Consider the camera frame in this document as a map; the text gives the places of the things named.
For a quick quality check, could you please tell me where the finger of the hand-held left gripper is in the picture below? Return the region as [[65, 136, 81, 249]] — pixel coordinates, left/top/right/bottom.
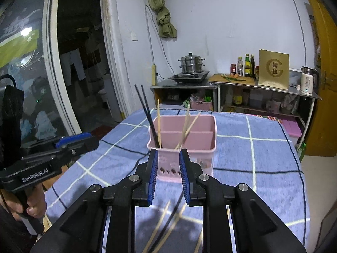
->
[[62, 138, 100, 160], [55, 133, 93, 148]]

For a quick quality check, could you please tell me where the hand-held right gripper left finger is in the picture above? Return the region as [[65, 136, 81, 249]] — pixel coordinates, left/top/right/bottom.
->
[[30, 149, 158, 253]]

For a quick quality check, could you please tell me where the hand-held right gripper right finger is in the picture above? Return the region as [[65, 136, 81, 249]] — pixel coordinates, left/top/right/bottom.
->
[[179, 149, 307, 253]]

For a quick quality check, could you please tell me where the pink plastic utensil basket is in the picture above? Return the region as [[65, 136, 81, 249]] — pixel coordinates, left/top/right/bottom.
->
[[147, 114, 217, 183]]

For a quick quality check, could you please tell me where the wooden chopstick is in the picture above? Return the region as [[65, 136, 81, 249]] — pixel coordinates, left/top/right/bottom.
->
[[174, 112, 201, 150], [162, 204, 187, 246], [178, 104, 190, 149], [143, 201, 171, 253], [194, 235, 204, 253], [157, 98, 162, 148]]

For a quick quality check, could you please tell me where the black chopstick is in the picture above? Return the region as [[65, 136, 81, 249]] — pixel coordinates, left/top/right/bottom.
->
[[134, 84, 159, 148], [157, 195, 184, 253], [141, 85, 162, 148]]

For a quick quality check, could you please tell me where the person's left hand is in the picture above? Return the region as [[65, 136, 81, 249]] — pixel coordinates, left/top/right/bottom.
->
[[3, 186, 47, 218]]

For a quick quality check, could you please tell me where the small pink basket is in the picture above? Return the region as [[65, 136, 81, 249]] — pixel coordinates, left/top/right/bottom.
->
[[190, 97, 213, 111]]

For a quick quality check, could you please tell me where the blue plaid tablecloth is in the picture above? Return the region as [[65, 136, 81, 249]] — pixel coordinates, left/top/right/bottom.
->
[[43, 108, 311, 253]]

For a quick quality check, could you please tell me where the metal stove table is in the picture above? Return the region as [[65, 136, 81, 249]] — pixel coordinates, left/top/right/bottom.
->
[[150, 80, 219, 112]]

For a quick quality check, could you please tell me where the glass sliding door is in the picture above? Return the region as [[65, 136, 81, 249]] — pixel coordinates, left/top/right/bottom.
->
[[0, 0, 83, 149]]

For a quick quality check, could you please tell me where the yellow label oil bottle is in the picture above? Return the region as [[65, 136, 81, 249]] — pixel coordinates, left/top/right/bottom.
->
[[233, 86, 243, 105]]

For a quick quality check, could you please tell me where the black cooktop stove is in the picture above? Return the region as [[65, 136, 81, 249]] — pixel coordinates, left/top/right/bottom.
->
[[172, 70, 210, 84]]

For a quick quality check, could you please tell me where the wooden cutting board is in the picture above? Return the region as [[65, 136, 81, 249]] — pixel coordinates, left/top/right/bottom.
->
[[208, 73, 256, 86]]

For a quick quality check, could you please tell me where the green onion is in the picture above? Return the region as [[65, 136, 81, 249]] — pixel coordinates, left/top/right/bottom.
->
[[221, 74, 246, 82]]

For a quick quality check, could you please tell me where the stainless steel steamer pot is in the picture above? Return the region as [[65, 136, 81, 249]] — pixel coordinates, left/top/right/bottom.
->
[[178, 53, 206, 74]]

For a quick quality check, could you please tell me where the pink storage box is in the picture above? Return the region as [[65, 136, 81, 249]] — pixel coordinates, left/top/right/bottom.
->
[[281, 119, 302, 138]]

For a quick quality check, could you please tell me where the green plastic bottle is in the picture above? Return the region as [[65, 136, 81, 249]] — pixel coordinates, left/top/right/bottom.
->
[[298, 143, 307, 163]]

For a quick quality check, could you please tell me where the metal shelf table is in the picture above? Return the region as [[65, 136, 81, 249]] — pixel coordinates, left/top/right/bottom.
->
[[208, 73, 323, 143]]

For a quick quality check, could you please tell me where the gold paper gift bag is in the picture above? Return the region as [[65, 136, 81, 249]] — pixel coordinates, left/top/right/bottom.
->
[[258, 49, 290, 90]]

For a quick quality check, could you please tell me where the white electric kettle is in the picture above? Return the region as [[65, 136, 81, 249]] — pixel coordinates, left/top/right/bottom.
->
[[300, 66, 320, 96]]

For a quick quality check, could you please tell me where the green knotted curtain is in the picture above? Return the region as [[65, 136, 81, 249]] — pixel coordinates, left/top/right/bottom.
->
[[145, 0, 178, 39]]

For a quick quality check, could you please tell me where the yellow wooden door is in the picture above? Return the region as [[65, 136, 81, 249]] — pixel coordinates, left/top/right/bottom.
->
[[300, 0, 337, 159]]

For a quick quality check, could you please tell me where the grey wall cable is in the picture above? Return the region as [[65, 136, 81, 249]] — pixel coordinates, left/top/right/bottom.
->
[[286, 0, 308, 68]]

